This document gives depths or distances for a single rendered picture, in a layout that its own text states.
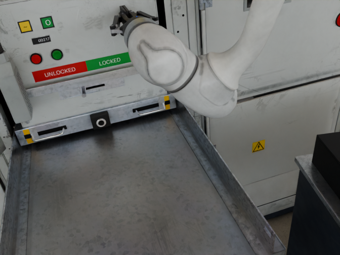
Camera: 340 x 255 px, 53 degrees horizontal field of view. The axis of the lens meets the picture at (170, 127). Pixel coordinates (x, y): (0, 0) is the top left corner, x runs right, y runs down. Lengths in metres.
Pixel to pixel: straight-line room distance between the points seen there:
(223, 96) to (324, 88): 0.87
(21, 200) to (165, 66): 0.59
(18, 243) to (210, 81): 0.59
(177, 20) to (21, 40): 0.48
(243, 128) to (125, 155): 0.57
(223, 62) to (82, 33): 0.48
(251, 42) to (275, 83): 0.73
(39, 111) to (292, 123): 1.03
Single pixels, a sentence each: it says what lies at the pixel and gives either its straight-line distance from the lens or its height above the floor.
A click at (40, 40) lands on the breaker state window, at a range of 1.07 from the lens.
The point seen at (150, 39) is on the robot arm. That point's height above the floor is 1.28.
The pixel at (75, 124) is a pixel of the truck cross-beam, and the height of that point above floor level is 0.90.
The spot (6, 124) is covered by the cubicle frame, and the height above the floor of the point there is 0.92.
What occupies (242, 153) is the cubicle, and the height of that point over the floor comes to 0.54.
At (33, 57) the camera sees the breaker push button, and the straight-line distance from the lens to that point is 1.08.
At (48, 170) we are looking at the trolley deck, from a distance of 1.10.
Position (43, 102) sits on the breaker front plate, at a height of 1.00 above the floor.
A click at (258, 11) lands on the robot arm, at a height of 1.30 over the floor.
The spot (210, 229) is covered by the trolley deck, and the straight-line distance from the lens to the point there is 0.84.
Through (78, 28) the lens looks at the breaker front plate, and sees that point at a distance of 1.06.
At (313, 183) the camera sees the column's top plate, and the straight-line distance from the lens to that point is 1.11.
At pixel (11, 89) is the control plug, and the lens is 1.01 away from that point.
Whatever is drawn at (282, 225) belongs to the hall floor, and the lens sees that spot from 1.97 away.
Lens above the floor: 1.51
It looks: 35 degrees down
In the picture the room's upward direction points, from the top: 7 degrees counter-clockwise
